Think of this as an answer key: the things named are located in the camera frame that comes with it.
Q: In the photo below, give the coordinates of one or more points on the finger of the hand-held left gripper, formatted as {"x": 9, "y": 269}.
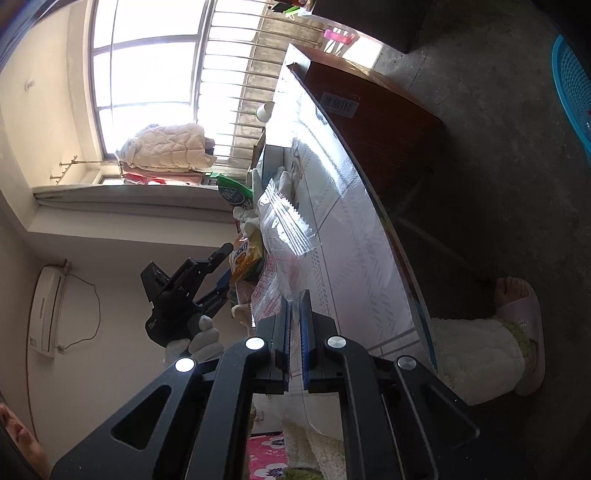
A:
{"x": 217, "y": 256}
{"x": 220, "y": 288}

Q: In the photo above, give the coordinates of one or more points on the table with floral cover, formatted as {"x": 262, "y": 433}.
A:
{"x": 351, "y": 258}

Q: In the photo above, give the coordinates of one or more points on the person's left hand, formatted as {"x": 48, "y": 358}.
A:
{"x": 205, "y": 346}

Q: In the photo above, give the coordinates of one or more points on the metal window railing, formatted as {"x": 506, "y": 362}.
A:
{"x": 258, "y": 41}

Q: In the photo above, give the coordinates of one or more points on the cream quilted jacket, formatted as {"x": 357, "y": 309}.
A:
{"x": 161, "y": 147}

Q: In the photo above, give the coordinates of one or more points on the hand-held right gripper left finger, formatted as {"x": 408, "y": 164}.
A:
{"x": 279, "y": 350}

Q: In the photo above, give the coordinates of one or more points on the green chip bag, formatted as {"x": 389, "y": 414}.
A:
{"x": 233, "y": 191}

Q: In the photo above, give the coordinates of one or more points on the white air conditioner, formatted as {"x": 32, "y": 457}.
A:
{"x": 48, "y": 309}

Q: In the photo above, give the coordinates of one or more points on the person's bare foot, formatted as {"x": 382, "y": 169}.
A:
{"x": 510, "y": 290}

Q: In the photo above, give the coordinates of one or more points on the pink plastic object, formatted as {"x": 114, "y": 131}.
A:
{"x": 339, "y": 35}

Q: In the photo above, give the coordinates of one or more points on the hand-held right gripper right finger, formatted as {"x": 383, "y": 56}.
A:
{"x": 304, "y": 341}

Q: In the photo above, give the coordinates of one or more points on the pink slipper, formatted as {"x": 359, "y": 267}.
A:
{"x": 531, "y": 350}

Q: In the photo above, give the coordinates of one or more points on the blue plastic wastebasket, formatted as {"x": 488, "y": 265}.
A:
{"x": 575, "y": 83}

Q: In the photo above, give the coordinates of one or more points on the pink floral cloth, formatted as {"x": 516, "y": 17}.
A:
{"x": 265, "y": 457}

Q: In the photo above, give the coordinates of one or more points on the clear plastic bag red print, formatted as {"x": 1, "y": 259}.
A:
{"x": 286, "y": 221}

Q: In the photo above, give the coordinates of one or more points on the window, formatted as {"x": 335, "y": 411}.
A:
{"x": 147, "y": 69}

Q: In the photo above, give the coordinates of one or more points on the white paper cup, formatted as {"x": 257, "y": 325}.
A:
{"x": 265, "y": 112}

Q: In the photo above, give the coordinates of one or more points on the flat cardboard piece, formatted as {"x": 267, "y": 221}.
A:
{"x": 258, "y": 152}

